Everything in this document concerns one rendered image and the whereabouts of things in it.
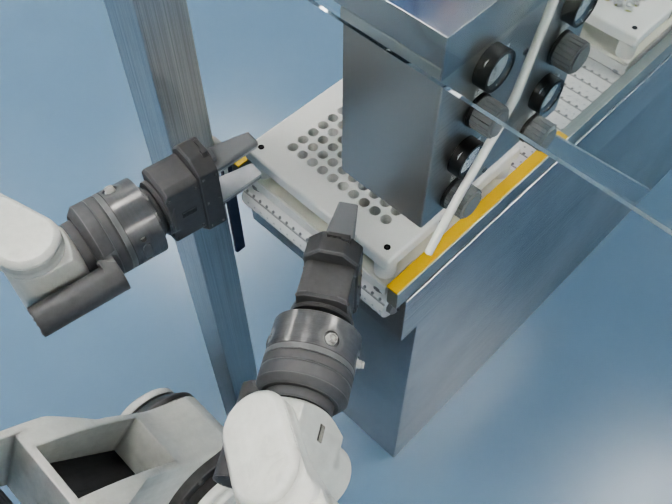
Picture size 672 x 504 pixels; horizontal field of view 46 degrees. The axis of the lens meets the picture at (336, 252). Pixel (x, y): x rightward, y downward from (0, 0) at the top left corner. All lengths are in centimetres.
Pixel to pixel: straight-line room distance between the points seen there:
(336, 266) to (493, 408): 110
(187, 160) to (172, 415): 41
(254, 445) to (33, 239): 30
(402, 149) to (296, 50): 182
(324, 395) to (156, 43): 39
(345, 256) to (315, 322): 7
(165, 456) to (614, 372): 117
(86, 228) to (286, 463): 33
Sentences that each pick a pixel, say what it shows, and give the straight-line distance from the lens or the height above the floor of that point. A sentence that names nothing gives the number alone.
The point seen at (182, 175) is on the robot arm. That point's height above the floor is 101.
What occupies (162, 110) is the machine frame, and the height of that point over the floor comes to 102.
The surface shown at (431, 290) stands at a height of 80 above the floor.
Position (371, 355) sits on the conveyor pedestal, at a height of 37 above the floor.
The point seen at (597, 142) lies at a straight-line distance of 44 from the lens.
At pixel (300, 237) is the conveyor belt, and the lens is 100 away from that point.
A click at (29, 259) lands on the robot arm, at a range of 80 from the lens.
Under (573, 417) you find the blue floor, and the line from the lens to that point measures 185.
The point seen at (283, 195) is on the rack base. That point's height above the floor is 86.
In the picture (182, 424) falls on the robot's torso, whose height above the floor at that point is 64.
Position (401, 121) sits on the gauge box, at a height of 117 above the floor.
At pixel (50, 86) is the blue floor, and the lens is 251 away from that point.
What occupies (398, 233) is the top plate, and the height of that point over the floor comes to 91.
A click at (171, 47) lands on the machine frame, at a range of 85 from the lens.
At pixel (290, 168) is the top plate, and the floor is 91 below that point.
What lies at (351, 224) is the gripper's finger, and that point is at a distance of 80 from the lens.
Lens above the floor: 164
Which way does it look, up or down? 56 degrees down
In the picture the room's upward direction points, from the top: straight up
